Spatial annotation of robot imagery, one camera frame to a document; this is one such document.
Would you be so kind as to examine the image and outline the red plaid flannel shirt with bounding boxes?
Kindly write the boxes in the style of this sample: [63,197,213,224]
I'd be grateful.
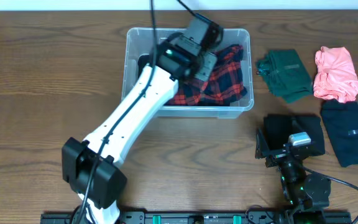
[166,44,247,106]

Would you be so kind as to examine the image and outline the dark green garment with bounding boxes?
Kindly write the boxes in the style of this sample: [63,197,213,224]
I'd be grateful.
[256,49,313,103]

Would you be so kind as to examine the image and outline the pink garment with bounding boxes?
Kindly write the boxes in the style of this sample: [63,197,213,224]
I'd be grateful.
[313,46,358,103]

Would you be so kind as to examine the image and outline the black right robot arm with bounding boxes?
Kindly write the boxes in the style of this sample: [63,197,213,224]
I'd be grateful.
[255,129,331,223]

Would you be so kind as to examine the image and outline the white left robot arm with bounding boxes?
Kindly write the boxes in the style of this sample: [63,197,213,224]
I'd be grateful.
[62,14,224,223]

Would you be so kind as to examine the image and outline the black folded garment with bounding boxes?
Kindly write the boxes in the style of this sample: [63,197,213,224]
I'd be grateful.
[264,114,325,157]

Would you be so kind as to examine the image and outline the clear plastic storage bin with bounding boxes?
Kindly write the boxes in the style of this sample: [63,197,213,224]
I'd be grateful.
[121,27,254,119]

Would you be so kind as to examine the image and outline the navy folded garment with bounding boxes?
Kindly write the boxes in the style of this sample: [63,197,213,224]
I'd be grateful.
[320,100,358,167]

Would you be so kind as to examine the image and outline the black garment in bin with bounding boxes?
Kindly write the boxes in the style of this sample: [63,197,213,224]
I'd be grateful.
[137,54,150,78]

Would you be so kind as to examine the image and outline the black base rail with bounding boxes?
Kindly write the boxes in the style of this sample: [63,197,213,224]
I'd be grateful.
[40,210,352,224]

